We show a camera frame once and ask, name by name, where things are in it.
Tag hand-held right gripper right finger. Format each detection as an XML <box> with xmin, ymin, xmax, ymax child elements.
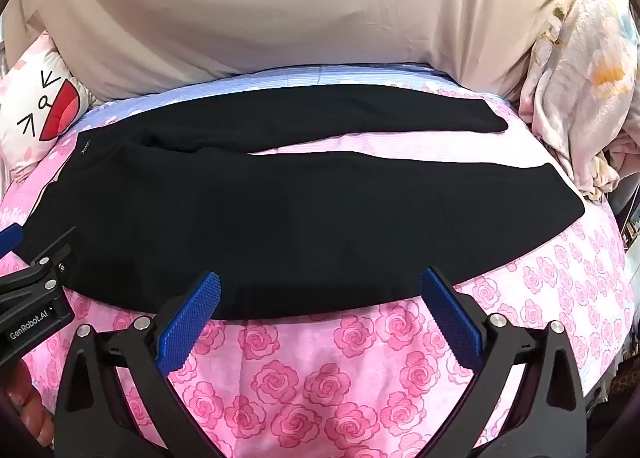
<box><xmin>420</xmin><ymin>266</ymin><xmax>587</xmax><ymax>458</ymax></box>

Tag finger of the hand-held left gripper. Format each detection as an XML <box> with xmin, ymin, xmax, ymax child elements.
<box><xmin>0</xmin><ymin>227</ymin><xmax>78</xmax><ymax>312</ymax></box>
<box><xmin>0</xmin><ymin>223</ymin><xmax>25</xmax><ymax>257</ymax></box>

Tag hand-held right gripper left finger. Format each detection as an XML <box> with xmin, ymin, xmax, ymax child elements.
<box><xmin>54</xmin><ymin>270</ymin><xmax>223</xmax><ymax>458</ymax></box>

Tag black pants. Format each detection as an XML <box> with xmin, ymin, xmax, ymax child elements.
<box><xmin>15</xmin><ymin>84</ymin><xmax>587</xmax><ymax>319</ymax></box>

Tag person's left hand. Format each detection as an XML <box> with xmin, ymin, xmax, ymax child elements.
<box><xmin>7</xmin><ymin>363</ymin><xmax>55</xmax><ymax>446</ymax></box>

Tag pink rose print bedsheet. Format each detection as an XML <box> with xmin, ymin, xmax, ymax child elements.
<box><xmin>0</xmin><ymin>62</ymin><xmax>633</xmax><ymax>458</ymax></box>

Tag cat face pillow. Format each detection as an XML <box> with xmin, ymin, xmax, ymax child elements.
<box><xmin>0</xmin><ymin>32</ymin><xmax>93</xmax><ymax>179</ymax></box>

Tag pale floral blanket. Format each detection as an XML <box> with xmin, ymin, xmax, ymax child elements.
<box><xmin>517</xmin><ymin>0</ymin><xmax>640</xmax><ymax>201</ymax></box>

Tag beige padded headboard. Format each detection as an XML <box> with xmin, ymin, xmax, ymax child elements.
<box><xmin>2</xmin><ymin>0</ymin><xmax>576</xmax><ymax>103</ymax></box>

